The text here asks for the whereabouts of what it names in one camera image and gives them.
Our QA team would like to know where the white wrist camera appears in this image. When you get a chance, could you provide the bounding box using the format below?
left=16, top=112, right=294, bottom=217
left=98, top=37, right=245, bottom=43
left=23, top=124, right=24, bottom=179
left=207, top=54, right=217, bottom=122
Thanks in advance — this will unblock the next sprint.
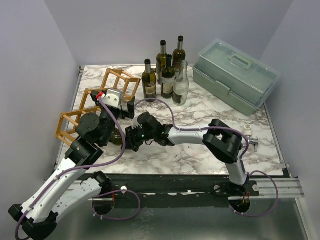
left=131, top=116, right=142, bottom=129
left=96, top=88, right=124, bottom=108

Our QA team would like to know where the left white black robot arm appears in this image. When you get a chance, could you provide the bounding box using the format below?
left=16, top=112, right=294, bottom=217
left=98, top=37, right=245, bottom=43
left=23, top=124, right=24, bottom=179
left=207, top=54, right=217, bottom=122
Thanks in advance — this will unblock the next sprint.
left=8, top=98, right=135, bottom=240

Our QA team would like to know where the wooden wine rack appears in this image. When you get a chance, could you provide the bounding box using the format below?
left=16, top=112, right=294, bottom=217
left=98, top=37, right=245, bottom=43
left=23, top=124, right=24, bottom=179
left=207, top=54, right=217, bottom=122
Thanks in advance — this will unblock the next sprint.
left=55, top=67, right=141, bottom=147

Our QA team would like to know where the clear empty glass bottle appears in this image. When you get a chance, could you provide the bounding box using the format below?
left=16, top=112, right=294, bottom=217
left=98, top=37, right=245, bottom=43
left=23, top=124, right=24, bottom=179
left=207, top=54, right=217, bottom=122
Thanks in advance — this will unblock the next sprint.
left=172, top=60, right=189, bottom=106

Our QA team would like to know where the metal faucet valve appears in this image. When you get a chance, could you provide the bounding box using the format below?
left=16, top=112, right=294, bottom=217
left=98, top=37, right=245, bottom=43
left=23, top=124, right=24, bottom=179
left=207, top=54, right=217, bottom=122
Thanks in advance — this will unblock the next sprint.
left=246, top=135, right=259, bottom=153

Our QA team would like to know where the dark green wine bottle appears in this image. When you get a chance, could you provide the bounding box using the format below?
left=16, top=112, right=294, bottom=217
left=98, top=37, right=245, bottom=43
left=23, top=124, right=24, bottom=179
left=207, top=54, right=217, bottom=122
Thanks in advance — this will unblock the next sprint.
left=109, top=128, right=123, bottom=146
left=141, top=58, right=157, bottom=103
left=161, top=54, right=175, bottom=99

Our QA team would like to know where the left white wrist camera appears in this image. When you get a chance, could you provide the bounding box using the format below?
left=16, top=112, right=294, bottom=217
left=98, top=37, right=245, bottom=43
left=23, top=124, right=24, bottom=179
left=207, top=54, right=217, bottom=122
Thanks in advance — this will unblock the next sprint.
left=96, top=88, right=124, bottom=108

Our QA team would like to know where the green plastic toolbox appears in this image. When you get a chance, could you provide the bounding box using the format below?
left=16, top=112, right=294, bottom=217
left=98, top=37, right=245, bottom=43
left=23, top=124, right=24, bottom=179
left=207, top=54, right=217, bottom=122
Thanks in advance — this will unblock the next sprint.
left=193, top=39, right=281, bottom=116

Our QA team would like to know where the back left green wine bottle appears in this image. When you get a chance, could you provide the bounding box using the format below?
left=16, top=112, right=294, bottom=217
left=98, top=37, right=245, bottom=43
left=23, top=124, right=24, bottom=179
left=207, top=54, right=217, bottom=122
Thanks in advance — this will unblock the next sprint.
left=156, top=40, right=167, bottom=84

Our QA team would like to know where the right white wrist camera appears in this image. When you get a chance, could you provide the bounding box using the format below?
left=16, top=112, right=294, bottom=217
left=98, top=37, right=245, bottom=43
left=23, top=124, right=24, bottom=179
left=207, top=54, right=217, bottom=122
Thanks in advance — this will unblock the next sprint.
left=131, top=116, right=142, bottom=129

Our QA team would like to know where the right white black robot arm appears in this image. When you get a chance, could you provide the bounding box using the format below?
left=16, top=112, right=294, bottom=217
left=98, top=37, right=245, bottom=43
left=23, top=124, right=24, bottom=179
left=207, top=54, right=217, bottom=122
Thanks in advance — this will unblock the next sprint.
left=125, top=112, right=249, bottom=196

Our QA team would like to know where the black mounting rail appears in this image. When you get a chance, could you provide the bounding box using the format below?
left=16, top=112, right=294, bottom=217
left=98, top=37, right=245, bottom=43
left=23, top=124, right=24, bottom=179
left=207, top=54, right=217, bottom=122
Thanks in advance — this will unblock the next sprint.
left=91, top=173, right=260, bottom=212

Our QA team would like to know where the back right green wine bottle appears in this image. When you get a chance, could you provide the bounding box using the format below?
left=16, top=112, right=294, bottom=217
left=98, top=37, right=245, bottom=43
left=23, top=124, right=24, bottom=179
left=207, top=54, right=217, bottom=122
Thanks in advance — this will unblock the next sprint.
left=172, top=35, right=186, bottom=73

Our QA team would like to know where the white plastic pipe fitting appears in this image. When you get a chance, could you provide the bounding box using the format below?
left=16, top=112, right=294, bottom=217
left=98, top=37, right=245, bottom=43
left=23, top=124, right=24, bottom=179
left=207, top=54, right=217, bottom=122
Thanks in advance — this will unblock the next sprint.
left=244, top=123, right=252, bottom=136

